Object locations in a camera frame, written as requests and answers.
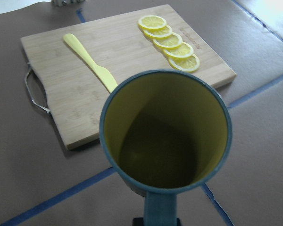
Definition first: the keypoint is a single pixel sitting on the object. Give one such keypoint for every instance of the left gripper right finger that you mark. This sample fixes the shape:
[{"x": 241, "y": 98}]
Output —
[{"x": 178, "y": 222}]

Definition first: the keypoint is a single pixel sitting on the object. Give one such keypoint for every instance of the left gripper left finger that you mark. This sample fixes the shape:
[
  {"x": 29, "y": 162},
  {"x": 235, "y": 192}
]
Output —
[{"x": 138, "y": 222}]

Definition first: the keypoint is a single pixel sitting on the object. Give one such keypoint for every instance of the blue mug yellow inside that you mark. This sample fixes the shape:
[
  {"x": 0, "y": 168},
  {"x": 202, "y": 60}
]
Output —
[{"x": 165, "y": 132}]

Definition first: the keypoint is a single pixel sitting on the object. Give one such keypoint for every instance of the bamboo cutting board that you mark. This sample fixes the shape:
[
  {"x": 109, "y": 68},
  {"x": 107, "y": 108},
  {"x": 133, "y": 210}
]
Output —
[{"x": 80, "y": 65}]

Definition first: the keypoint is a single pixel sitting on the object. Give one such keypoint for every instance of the yellow plastic knife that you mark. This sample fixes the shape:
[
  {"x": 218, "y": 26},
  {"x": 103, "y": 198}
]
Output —
[{"x": 102, "y": 73}]

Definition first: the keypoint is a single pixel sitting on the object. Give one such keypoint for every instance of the lemon slice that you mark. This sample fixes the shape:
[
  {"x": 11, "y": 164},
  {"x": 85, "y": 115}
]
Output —
[
  {"x": 189, "y": 64},
  {"x": 185, "y": 50},
  {"x": 160, "y": 33},
  {"x": 171, "y": 42},
  {"x": 152, "y": 22}
]

